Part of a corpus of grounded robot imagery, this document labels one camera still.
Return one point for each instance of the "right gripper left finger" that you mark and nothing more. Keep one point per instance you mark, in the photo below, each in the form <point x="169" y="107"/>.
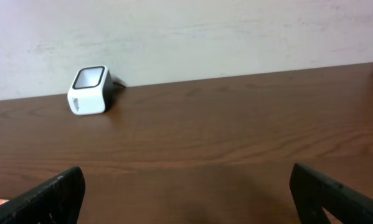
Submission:
<point x="57" y="200"/>

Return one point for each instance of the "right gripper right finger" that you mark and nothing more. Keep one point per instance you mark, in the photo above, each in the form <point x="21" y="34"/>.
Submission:
<point x="315" y="193"/>

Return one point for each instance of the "white barcode scanner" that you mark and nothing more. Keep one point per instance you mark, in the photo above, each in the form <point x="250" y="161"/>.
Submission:
<point x="91" y="91"/>

